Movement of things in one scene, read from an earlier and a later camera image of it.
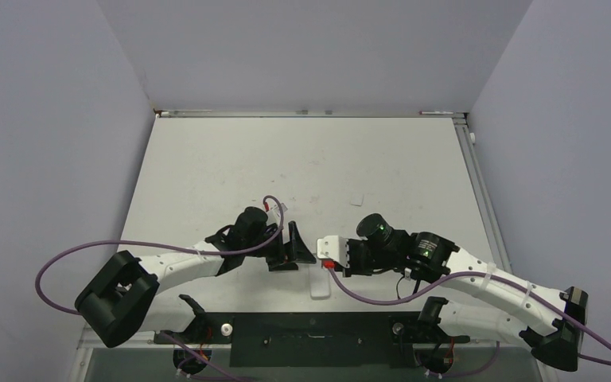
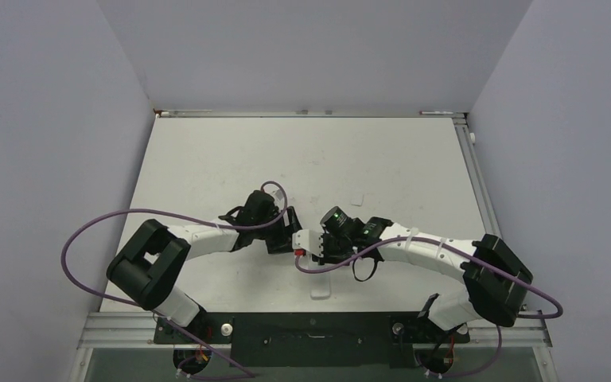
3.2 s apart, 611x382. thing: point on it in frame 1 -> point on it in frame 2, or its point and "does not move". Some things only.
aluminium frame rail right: x=486 y=208 does not move
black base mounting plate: x=313 y=339 does not move
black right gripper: x=353 y=269 -> x=328 y=258
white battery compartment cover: x=357 y=199 does not move
